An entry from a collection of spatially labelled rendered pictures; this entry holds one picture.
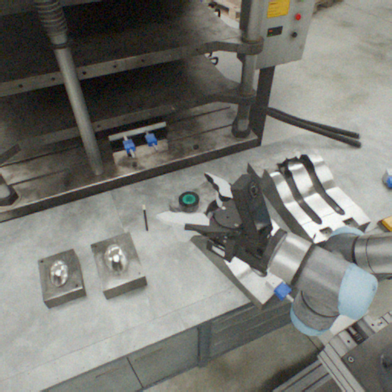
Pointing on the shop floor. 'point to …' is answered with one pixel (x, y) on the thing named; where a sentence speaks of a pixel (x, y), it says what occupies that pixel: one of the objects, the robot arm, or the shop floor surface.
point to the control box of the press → (276, 46)
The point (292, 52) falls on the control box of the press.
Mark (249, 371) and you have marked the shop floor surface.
